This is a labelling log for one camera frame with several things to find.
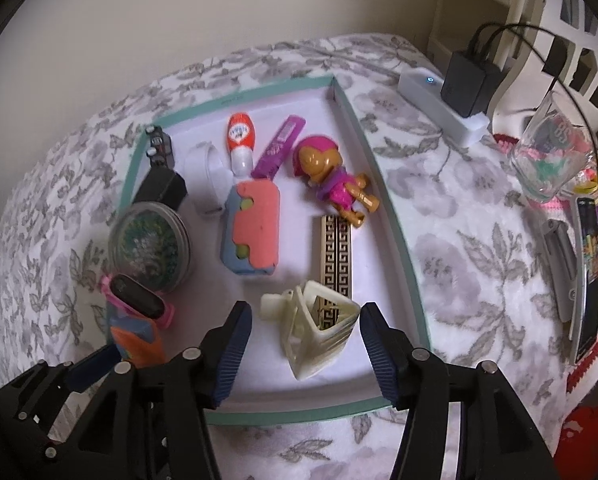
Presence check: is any toy dog with pink helmet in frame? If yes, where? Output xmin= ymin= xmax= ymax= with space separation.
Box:
xmin=291 ymin=135 xmax=381 ymax=228

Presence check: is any teal cardboard box tray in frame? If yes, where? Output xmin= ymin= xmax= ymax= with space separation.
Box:
xmin=120 ymin=75 xmax=434 ymax=427

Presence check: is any round tin of beads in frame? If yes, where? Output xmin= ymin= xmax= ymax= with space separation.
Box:
xmin=108 ymin=201 xmax=192 ymax=295

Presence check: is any white power strip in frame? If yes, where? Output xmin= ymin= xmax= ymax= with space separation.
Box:
xmin=398 ymin=71 xmax=490 ymax=148

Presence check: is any grey metal tool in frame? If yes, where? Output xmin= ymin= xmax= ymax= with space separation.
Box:
xmin=543 ymin=219 xmax=580 ymax=322

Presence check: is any red cloth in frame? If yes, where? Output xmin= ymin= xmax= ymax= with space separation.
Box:
xmin=554 ymin=395 xmax=598 ymax=461

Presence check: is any black flat package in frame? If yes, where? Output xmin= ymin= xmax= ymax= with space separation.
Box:
xmin=569 ymin=196 xmax=598 ymax=366

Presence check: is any black plug charger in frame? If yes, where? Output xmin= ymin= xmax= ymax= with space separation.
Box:
xmin=132 ymin=166 xmax=189 ymax=209

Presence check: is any cream plastic hair clip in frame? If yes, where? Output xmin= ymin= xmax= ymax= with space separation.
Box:
xmin=260 ymin=281 xmax=356 ymax=372

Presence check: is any white wristband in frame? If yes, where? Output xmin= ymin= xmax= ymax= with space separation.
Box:
xmin=184 ymin=144 xmax=228 ymax=217

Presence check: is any orange and white glue bottle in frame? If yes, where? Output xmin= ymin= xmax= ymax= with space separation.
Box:
xmin=226 ymin=112 xmax=256 ymax=178

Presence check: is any purple plastic tube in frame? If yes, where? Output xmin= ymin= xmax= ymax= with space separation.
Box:
xmin=251 ymin=115 xmax=307 ymax=180

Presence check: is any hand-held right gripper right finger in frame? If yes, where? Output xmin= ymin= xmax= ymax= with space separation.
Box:
xmin=359 ymin=302 xmax=554 ymax=480

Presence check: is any black power adapter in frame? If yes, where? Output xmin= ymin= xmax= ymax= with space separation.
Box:
xmin=440 ymin=50 xmax=502 ymax=118

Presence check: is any black cable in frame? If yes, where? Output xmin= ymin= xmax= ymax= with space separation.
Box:
xmin=471 ymin=22 xmax=598 ymax=261

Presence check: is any clear plastic bag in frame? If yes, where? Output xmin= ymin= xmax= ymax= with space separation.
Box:
xmin=510 ymin=92 xmax=598 ymax=203

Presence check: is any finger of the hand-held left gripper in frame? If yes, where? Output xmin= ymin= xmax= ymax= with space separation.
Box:
xmin=62 ymin=344 xmax=124 ymax=395

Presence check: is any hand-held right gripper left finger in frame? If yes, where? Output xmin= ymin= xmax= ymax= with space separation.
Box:
xmin=73 ymin=301 xmax=254 ymax=480

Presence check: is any pink heart-shaped case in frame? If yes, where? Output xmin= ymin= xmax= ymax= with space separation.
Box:
xmin=100 ymin=273 xmax=176 ymax=331

